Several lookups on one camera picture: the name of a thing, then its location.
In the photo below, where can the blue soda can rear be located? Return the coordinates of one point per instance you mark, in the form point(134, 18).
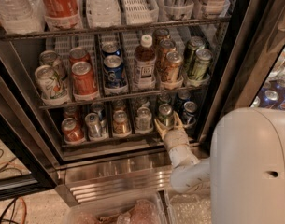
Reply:
point(110, 49)

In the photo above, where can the green can bottom shelf front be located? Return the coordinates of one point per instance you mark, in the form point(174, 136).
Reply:
point(165, 115)

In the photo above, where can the tea bottle white cap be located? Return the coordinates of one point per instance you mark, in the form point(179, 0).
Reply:
point(145, 58)

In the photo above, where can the blue can bottom shelf front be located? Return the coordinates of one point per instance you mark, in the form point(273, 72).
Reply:
point(188, 113)

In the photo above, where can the grey can bottom shelf front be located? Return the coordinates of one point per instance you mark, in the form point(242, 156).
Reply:
point(143, 119)

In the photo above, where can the orange tall can rear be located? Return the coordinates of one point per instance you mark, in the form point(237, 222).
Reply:
point(160, 34)

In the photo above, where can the red soda can rear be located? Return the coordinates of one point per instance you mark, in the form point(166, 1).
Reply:
point(79, 54)

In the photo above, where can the red soda can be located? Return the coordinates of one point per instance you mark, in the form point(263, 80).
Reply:
point(79, 54)
point(83, 78)

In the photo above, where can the gold can bottom shelf front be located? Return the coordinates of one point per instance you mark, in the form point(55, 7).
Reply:
point(120, 122)

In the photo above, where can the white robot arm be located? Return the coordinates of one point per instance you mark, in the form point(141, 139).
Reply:
point(245, 169)

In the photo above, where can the orange tall can front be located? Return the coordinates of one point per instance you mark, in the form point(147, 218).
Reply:
point(171, 67)

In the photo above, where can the blue soda can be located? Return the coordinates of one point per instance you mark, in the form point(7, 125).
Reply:
point(113, 69)
point(110, 49)

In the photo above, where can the empty white shelf tray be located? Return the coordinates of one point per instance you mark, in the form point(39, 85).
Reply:
point(140, 11)

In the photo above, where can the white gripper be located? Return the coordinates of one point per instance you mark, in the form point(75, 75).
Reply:
point(177, 139)

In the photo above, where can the glass fridge door right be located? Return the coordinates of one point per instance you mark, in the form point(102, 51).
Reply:
point(253, 41)

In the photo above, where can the green tall can rear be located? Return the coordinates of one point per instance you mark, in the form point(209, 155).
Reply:
point(195, 43)

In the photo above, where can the clear water bottle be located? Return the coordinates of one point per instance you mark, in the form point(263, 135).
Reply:
point(103, 13)
point(22, 16)

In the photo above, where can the silver can bottom shelf front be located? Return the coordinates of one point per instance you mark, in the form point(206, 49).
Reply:
point(93, 124)

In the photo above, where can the clear water bottle top left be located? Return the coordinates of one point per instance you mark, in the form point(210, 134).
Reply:
point(22, 16)

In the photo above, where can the green tall can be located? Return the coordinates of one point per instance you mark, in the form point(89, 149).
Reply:
point(195, 43)
point(203, 59)

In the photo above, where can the orange tall can middle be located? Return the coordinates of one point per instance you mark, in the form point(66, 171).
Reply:
point(165, 46)

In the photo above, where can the striped can top shelf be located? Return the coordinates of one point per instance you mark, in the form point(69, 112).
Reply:
point(178, 10)

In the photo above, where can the red soda can front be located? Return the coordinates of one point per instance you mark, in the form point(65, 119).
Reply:
point(83, 78)

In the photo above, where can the clear water bottle top middle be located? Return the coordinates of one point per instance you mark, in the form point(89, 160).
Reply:
point(103, 13)

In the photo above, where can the blue soda can front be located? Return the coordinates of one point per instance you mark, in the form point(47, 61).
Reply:
point(113, 69)

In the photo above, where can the white citrus soda can front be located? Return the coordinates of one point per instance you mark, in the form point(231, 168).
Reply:
point(49, 82)

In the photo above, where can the orange tall can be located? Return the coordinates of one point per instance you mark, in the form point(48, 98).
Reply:
point(171, 67)
point(165, 46)
point(160, 34)

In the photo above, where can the red can bottom shelf front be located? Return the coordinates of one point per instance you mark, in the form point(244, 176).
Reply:
point(72, 130)

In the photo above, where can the green tall can front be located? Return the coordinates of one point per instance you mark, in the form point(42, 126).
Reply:
point(203, 59)

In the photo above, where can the red cola bottle top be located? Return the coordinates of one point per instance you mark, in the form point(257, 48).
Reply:
point(62, 14)

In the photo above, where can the silver can behind white can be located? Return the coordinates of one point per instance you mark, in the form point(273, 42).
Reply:
point(52, 58)

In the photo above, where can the left clear plastic bin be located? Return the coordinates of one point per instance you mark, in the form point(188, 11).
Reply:
point(133, 207)

